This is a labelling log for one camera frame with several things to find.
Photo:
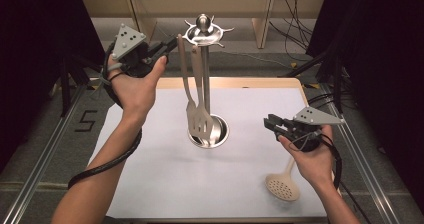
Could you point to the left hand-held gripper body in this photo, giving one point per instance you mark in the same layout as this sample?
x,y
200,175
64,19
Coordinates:
x,y
128,44

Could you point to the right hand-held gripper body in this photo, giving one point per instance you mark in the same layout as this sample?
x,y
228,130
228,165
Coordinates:
x,y
306,134

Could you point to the beige slotted spatula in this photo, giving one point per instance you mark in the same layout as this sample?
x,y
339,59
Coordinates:
x,y
197,70

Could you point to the metal utensil stand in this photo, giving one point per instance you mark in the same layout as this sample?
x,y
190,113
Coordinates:
x,y
206,84

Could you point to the beige perforated skimmer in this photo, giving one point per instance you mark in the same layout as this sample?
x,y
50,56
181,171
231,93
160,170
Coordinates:
x,y
281,185

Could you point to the person's right hand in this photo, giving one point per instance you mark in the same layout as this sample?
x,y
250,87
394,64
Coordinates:
x,y
315,165

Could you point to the person's left hand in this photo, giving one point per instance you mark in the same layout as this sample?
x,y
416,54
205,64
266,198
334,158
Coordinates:
x,y
135,90

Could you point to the light wooden shelf unit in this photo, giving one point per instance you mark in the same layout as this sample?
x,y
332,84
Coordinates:
x,y
146,20

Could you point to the white paper sheet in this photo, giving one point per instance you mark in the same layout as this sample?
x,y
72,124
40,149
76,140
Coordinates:
x,y
253,150

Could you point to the black metal stand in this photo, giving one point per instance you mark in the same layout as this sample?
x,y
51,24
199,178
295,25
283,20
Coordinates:
x,y
66,84
337,84

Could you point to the dark curtain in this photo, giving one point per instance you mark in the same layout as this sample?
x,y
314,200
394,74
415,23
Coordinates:
x,y
383,67
33,50

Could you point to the aluminium floor rail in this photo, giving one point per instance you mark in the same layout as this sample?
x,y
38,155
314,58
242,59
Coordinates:
x,y
380,197
46,157

